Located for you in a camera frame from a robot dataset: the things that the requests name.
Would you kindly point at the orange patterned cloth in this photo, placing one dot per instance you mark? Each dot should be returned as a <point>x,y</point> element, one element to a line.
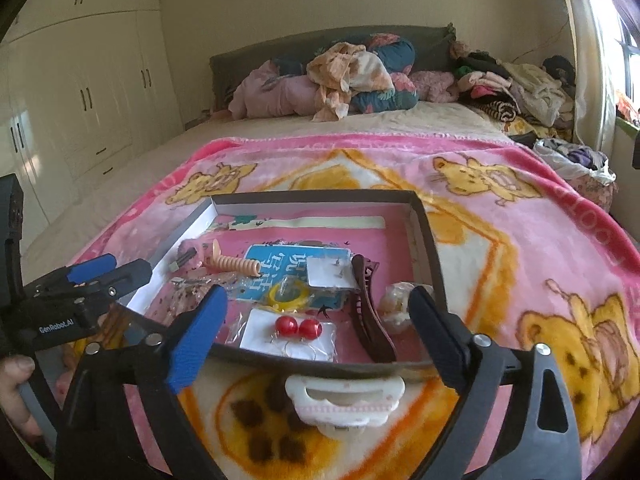
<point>345,70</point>

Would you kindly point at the yellow rings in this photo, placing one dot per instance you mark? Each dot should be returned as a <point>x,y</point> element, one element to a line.
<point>287,295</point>

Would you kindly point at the cream curtain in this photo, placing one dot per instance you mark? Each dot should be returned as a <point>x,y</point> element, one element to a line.
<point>585,60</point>

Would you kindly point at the white hair clip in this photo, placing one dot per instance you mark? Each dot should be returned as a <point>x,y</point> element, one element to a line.
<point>345,402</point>

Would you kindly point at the cream wardrobe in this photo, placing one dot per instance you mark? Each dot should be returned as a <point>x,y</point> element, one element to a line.
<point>85,85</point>

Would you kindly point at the red ball earrings card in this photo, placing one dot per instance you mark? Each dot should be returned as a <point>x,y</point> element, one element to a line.
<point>295,332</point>

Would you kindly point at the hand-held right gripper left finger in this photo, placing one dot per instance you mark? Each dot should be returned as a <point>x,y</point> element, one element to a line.
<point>195,340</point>

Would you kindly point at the dark floral quilt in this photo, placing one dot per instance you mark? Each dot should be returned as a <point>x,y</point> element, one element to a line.
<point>395,52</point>

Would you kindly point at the pink quilt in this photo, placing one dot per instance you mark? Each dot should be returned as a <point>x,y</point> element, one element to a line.
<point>270,92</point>

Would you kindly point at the plastic bag of clothes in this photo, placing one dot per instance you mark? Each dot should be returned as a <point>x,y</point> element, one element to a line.
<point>575,160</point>

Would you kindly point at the person's left hand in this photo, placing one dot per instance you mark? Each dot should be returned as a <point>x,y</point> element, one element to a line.
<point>17,395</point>

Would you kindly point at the window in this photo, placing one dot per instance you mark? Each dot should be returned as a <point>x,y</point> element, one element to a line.
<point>627,35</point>

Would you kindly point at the white earring card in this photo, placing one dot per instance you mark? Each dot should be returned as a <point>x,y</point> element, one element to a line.
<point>330,272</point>

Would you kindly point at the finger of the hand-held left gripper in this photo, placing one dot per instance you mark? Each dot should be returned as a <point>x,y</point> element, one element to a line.
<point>90,265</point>
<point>127,275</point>

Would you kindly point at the dark cardboard box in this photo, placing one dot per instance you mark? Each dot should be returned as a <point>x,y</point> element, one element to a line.
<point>430,260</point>

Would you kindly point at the pink bear printed blanket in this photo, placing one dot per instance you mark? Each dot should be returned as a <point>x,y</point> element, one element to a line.
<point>500,260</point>

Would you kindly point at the bed with beige sheet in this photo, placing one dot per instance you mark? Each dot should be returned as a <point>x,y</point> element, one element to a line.
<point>250,130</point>

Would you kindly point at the pink book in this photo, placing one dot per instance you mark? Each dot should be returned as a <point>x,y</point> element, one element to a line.
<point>280,255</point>

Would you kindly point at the small black hair clip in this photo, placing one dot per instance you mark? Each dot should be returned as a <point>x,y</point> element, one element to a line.
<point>186,256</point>

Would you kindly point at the pile of clothes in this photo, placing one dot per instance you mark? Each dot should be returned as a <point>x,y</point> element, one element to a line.
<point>520,87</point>

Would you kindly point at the clear bag with accessory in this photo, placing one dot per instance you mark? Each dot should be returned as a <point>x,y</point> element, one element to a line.
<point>397,305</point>

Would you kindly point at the brown hair clip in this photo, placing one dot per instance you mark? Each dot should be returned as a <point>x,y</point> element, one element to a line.
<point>370,315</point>

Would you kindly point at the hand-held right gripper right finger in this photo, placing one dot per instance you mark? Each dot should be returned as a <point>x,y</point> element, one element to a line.
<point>440,340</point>

